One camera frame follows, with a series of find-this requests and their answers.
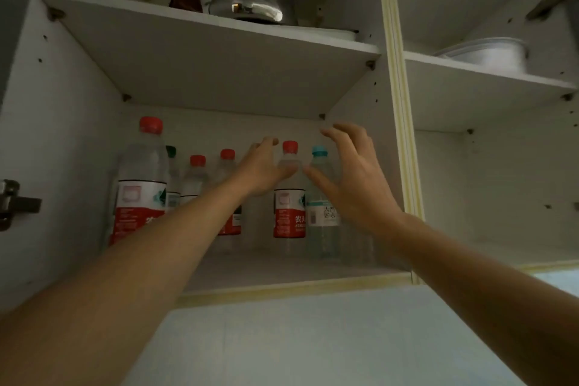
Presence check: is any person's left hand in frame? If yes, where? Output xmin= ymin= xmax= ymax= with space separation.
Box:
xmin=228 ymin=136 xmax=300 ymax=198

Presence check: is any person's right hand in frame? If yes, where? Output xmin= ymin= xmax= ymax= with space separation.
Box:
xmin=302 ymin=122 xmax=408 ymax=237

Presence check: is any person's left forearm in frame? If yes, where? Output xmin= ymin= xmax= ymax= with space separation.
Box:
xmin=0 ymin=182 xmax=247 ymax=386

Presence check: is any person's right forearm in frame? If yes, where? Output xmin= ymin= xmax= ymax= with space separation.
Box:
xmin=375 ymin=211 xmax=579 ymax=386

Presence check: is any small red-capped water bottle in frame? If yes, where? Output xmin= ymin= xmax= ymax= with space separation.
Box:
xmin=212 ymin=149 xmax=243 ymax=256
xmin=272 ymin=141 xmax=308 ymax=258
xmin=179 ymin=154 xmax=211 ymax=206

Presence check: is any teal-capped water bottle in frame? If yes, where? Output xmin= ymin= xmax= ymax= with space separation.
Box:
xmin=305 ymin=145 xmax=343 ymax=261

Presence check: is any narrow white cabinet shelf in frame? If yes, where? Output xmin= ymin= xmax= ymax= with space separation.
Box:
xmin=402 ymin=50 xmax=579 ymax=133

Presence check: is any green-capped water bottle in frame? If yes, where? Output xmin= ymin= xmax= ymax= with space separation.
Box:
xmin=165 ymin=145 xmax=183 ymax=215

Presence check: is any wide white cabinet shelf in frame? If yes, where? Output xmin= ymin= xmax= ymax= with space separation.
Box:
xmin=38 ymin=0 xmax=381 ymax=120

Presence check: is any large red-capped water bottle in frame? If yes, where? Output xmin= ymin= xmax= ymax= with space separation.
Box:
xmin=105 ymin=116 xmax=171 ymax=252

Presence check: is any white bowl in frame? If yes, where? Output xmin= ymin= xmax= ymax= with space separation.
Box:
xmin=433 ymin=36 xmax=530 ymax=74

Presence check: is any dark brown small object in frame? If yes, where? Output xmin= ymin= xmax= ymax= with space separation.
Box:
xmin=168 ymin=0 xmax=204 ymax=14

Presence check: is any silver metal cabinet hinge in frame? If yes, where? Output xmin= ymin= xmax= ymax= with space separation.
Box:
xmin=525 ymin=0 xmax=576 ymax=22

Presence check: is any dark metal cabinet hinge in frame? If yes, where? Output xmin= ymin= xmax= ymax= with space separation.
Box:
xmin=0 ymin=179 xmax=43 ymax=232

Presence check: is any white wall cabinet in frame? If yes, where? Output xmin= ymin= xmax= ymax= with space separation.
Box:
xmin=0 ymin=0 xmax=579 ymax=312

